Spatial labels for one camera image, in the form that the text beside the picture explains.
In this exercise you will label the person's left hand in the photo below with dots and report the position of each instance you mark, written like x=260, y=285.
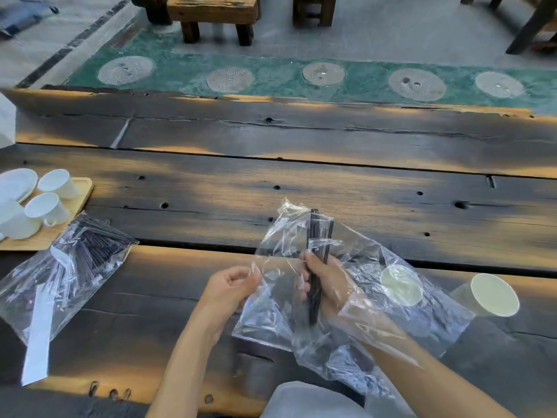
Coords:
x=222, y=300

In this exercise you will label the person's right hand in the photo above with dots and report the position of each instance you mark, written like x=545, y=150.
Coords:
x=333, y=287

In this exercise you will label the person's left thumb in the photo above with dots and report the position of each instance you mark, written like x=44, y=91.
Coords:
x=241, y=272

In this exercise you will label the person's right thumb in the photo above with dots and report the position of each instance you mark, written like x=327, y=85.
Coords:
x=318, y=262

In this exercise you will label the handful of black straws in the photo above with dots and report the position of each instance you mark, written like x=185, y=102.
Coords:
x=314, y=300

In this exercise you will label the clear plastic bag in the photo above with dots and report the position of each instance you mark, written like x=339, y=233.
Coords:
x=383, y=326

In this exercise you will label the person's left forearm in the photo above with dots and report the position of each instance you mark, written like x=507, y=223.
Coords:
x=182, y=374

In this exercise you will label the person's right forearm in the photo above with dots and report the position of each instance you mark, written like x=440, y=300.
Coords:
x=404, y=365

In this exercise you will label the white paper cup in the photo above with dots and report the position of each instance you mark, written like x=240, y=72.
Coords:
x=494, y=295
x=401, y=285

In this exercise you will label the person's white garment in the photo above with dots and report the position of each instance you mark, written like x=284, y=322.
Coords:
x=313, y=402

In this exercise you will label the bundle of bagged black straws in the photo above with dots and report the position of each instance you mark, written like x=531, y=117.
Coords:
x=93, y=245

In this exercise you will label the light wooden tray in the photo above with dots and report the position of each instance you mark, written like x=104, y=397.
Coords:
x=80, y=198

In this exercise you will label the round grooved millstone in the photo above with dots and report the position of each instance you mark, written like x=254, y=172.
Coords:
x=417, y=84
x=229, y=79
x=323, y=73
x=499, y=84
x=126, y=70

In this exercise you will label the white ceramic cup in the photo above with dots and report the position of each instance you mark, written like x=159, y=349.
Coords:
x=15, y=224
x=58, y=182
x=45, y=208

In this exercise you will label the clear bag with white strip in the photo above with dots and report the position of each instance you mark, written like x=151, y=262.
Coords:
x=26, y=300

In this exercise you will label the white saucer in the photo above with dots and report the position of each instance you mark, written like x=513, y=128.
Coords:
x=15, y=183

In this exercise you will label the dark wooden stool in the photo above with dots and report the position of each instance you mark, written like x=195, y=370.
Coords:
x=313, y=6

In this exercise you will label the rough wooden bench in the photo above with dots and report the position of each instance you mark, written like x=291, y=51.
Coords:
x=213, y=10

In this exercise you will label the white box corner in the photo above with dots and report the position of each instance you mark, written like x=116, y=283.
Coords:
x=6, y=121

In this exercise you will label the dark wooden block seat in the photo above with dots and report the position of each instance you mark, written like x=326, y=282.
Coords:
x=150, y=6

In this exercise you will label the dark wooden furniture leg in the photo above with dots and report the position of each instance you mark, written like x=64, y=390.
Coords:
x=533, y=26

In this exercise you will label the grey-blue cloth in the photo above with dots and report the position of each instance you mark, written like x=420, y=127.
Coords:
x=21, y=15

